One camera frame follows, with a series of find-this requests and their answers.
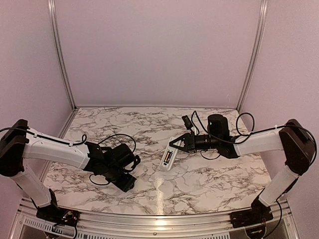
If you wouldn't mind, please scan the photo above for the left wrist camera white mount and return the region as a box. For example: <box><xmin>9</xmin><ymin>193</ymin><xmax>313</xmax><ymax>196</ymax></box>
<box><xmin>131</xmin><ymin>155</ymin><xmax>141</xmax><ymax>170</ymax></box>

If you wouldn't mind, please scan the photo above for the gold battery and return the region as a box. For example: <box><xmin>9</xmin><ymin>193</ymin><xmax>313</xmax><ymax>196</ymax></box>
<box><xmin>163</xmin><ymin>151</ymin><xmax>172</xmax><ymax>163</ymax></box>

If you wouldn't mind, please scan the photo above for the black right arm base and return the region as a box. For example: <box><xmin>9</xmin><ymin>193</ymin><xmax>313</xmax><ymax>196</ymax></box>
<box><xmin>230</xmin><ymin>196</ymin><xmax>274</xmax><ymax>228</ymax></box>

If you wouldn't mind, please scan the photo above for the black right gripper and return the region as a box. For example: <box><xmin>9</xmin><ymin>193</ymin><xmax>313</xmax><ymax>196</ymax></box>
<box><xmin>170</xmin><ymin>131</ymin><xmax>220</xmax><ymax>152</ymax></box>

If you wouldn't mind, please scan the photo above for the right aluminium frame post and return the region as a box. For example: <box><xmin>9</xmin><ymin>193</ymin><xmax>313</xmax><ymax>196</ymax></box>
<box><xmin>236</xmin><ymin>0</ymin><xmax>269</xmax><ymax>112</ymax></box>

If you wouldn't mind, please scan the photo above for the white air conditioner remote control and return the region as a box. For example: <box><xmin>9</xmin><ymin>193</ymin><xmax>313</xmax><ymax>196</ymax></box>
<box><xmin>159</xmin><ymin>137</ymin><xmax>178</xmax><ymax>171</ymax></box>

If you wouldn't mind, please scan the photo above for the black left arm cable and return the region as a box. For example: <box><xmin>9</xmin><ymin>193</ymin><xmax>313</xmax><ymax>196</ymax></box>
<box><xmin>0</xmin><ymin>126</ymin><xmax>137</xmax><ymax>186</ymax></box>

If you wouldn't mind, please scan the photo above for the aluminium frame post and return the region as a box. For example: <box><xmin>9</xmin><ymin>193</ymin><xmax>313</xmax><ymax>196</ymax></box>
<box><xmin>48</xmin><ymin>0</ymin><xmax>77</xmax><ymax>111</ymax></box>
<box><xmin>236</xmin><ymin>0</ymin><xmax>269</xmax><ymax>112</ymax></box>

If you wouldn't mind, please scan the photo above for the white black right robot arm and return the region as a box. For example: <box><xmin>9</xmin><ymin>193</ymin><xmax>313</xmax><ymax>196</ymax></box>
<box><xmin>167</xmin><ymin>114</ymin><xmax>318</xmax><ymax>223</ymax></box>

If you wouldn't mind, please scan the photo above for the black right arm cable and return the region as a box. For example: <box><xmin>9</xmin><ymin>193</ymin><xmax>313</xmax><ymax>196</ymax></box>
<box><xmin>190</xmin><ymin>111</ymin><xmax>317</xmax><ymax>165</ymax></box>

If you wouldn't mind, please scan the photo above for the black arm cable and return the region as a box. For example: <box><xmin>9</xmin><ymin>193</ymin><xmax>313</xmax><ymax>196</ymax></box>
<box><xmin>190</xmin><ymin>111</ymin><xmax>317</xmax><ymax>165</ymax></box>
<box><xmin>0</xmin><ymin>126</ymin><xmax>137</xmax><ymax>186</ymax></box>

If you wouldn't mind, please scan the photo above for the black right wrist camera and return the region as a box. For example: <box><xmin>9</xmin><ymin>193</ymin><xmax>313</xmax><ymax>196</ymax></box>
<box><xmin>181</xmin><ymin>115</ymin><xmax>193</xmax><ymax>130</ymax></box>

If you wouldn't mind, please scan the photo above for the left aluminium frame post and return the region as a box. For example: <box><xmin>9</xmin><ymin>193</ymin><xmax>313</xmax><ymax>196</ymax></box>
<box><xmin>48</xmin><ymin>0</ymin><xmax>77</xmax><ymax>111</ymax></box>

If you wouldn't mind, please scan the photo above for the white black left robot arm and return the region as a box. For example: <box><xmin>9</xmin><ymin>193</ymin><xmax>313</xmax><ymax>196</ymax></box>
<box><xmin>0</xmin><ymin>119</ymin><xmax>141</xmax><ymax>222</ymax></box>

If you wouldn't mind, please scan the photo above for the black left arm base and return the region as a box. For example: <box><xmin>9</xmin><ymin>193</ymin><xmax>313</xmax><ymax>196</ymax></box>
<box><xmin>36</xmin><ymin>189</ymin><xmax>80</xmax><ymax>227</ymax></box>

